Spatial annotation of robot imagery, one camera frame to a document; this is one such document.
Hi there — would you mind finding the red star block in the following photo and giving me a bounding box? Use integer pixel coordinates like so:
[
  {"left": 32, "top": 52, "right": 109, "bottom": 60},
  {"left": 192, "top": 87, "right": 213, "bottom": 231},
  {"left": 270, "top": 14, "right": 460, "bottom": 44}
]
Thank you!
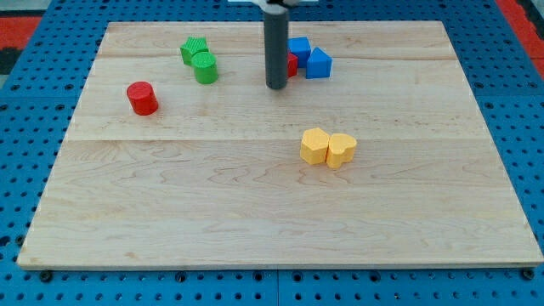
[{"left": 287, "top": 52, "right": 298, "bottom": 77}]

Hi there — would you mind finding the green star block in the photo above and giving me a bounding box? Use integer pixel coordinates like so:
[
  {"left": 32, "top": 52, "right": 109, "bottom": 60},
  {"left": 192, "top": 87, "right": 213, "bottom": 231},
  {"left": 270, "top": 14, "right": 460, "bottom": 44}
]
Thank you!
[{"left": 179, "top": 37, "right": 209, "bottom": 65}]

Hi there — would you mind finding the yellow pentagon block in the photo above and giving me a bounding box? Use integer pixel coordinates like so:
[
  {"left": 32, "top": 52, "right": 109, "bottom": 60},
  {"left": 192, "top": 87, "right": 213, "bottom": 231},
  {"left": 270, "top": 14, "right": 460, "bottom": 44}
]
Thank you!
[{"left": 300, "top": 127, "right": 330, "bottom": 165}]

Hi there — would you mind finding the yellow heart block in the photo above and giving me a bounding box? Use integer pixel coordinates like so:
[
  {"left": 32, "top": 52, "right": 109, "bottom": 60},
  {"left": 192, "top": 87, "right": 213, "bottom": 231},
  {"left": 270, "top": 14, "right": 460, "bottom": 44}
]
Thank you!
[{"left": 326, "top": 133, "right": 357, "bottom": 169}]

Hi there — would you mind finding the blue triangular prism block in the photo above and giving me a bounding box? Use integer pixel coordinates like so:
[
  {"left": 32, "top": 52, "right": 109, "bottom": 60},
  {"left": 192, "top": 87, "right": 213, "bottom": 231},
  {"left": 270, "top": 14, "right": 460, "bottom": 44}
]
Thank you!
[{"left": 305, "top": 47, "right": 332, "bottom": 79}]

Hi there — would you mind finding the blue cube block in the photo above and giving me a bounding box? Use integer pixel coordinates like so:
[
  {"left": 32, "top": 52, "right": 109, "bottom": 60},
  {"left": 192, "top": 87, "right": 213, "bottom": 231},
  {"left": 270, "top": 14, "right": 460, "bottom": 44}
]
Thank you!
[{"left": 288, "top": 37, "right": 311, "bottom": 68}]

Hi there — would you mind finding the green cylinder block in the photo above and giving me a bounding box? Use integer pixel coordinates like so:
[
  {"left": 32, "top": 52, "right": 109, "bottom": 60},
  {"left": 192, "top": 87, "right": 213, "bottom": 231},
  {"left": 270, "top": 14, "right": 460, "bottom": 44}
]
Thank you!
[{"left": 192, "top": 52, "right": 218, "bottom": 84}]

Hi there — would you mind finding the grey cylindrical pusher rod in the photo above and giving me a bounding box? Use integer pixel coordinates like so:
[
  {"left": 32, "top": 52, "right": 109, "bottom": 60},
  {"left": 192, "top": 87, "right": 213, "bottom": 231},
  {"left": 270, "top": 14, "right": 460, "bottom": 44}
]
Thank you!
[{"left": 262, "top": 3, "right": 288, "bottom": 90}]

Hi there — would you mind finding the red cylinder block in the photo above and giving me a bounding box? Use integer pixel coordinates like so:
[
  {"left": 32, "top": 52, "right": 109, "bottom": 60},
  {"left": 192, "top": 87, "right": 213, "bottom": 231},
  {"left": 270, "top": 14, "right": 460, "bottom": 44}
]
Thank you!
[{"left": 126, "top": 81, "right": 159, "bottom": 116}]

